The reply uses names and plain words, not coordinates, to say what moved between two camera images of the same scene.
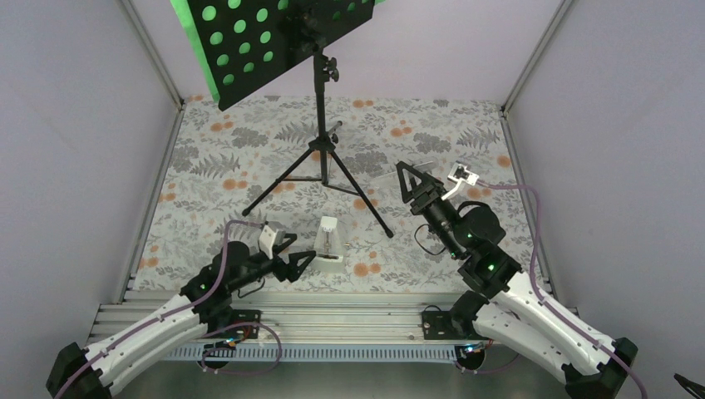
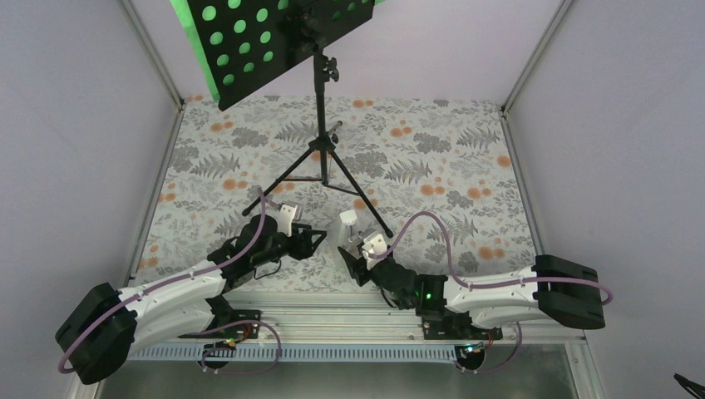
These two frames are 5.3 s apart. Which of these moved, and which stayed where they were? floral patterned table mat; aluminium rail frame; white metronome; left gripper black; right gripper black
Moved: right gripper black; left gripper black; white metronome
Stayed: aluminium rail frame; floral patterned table mat
